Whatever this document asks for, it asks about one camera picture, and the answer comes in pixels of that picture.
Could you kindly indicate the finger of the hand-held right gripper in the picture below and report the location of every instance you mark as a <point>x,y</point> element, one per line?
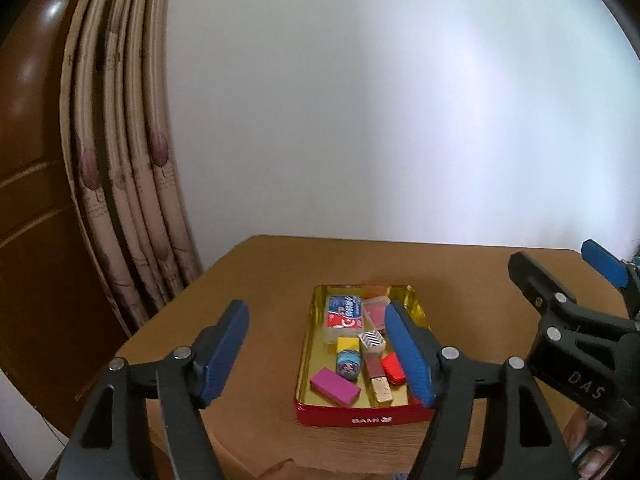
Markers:
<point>605,260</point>
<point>545,280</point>

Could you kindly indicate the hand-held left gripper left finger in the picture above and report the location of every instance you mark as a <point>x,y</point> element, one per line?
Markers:
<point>225,355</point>

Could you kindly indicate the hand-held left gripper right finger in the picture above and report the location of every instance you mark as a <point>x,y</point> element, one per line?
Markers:
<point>407,355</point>

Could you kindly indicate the red eraser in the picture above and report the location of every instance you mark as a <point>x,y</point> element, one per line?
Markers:
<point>392,367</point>

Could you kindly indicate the black white striped small box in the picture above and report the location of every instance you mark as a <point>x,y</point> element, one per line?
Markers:
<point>372,341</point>

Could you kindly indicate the maroon and gold lipstick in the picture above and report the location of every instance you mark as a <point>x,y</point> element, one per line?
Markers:
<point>379,380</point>

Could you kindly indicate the blue patterned eraser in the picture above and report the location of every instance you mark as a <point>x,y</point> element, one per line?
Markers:
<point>348,364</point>

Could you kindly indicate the yellow block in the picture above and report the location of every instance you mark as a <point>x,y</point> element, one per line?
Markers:
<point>347,345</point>

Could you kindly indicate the pink block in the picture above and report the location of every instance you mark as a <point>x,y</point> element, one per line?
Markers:
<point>334,386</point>

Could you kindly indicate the red tin box gold inside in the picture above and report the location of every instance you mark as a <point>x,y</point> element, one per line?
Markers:
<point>345,415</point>

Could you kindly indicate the person's right hand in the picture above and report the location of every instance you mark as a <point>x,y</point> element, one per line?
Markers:
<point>590,452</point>

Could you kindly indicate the clear plastic box red contents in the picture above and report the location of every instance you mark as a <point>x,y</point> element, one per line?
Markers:
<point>375,314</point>

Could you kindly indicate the clear floss box blue-red label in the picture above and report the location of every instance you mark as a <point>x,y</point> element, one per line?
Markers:
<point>342,317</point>

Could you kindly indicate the beige floral curtain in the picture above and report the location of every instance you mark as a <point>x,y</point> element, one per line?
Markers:
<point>130,170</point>

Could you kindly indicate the brown wooden cabinet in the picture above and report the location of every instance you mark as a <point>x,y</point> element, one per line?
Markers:
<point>35,210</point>

